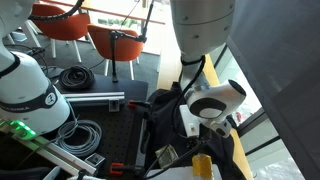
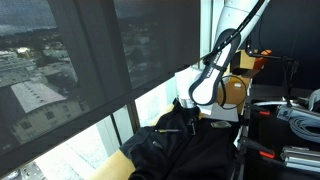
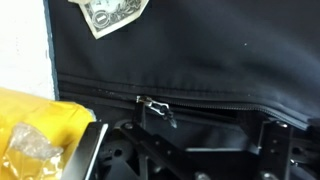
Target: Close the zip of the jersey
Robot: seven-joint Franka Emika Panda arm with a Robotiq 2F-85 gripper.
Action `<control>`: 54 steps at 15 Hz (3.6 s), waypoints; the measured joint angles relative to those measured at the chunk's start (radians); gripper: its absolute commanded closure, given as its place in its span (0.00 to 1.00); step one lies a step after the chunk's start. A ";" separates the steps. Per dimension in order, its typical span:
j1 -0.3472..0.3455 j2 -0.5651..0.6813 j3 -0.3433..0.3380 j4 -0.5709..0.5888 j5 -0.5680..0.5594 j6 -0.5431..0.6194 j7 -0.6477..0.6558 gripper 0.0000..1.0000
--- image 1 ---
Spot long aluminium rail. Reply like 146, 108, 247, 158
13, 133, 98, 177

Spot black floor cable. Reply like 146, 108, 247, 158
13, 43, 62, 80

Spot yellow wrapped block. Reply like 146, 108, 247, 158
191, 153, 214, 180

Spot black zip jersey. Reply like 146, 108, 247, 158
143, 81, 248, 180

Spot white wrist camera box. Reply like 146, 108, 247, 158
179, 104, 201, 139

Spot black perforated breadboard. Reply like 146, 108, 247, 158
54, 75, 150, 176

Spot orange handled black clamp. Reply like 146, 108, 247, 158
127, 99, 152, 111
109, 162, 146, 177

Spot wooden background table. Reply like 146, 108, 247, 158
43, 0, 166, 26

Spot short aluminium rail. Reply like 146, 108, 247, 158
62, 91, 126, 100
67, 97, 126, 108

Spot black corrugated cable conduit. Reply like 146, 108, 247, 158
28, 0, 85, 23

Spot dark window frame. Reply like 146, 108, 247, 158
213, 44, 280, 157

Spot black cable coil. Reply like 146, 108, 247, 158
58, 64, 96, 92

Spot dark window roller blind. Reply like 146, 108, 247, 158
226, 0, 320, 180

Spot orange chair white legs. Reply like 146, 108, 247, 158
29, 3, 93, 64
87, 23, 145, 81

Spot white paper sheet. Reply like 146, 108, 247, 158
146, 163, 224, 180

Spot small metal bracket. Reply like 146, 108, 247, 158
84, 152, 106, 168
108, 99, 121, 113

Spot gray cable coil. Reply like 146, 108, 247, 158
54, 119, 103, 158

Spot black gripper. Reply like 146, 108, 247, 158
194, 128, 223, 152

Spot black camera stand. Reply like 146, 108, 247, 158
109, 0, 156, 84

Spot folded dollar bill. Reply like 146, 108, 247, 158
155, 143, 180, 170

